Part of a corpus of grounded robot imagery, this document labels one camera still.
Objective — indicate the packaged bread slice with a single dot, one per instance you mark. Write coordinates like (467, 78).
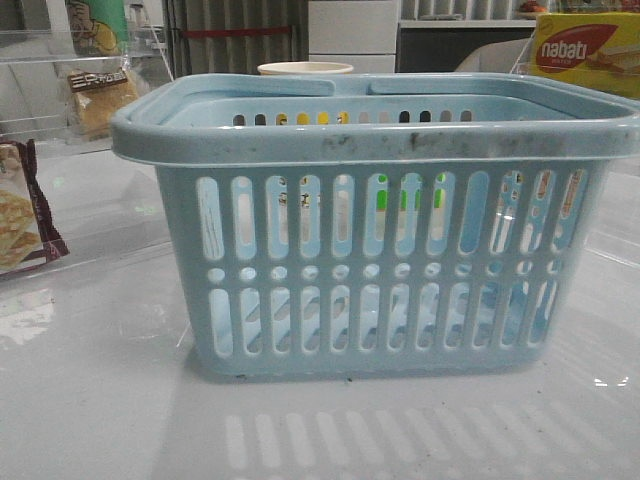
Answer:
(95, 97)

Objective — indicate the light blue plastic basket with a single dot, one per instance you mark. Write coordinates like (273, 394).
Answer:
(375, 223)

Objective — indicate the paper cup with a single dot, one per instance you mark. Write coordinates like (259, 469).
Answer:
(305, 68)

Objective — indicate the white cabinet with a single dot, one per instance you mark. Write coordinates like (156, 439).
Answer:
(362, 34)

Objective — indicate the clear acrylic stand right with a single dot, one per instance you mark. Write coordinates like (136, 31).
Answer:
(522, 62)

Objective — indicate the brown cracker snack bag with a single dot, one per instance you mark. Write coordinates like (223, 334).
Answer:
(29, 238)

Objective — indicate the clear acrylic shelf left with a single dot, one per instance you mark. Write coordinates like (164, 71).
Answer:
(35, 97)

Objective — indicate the green cartoon snack package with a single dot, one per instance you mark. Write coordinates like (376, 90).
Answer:
(97, 27)

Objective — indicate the yellow nabati wafer box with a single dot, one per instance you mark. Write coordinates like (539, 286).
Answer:
(595, 50)

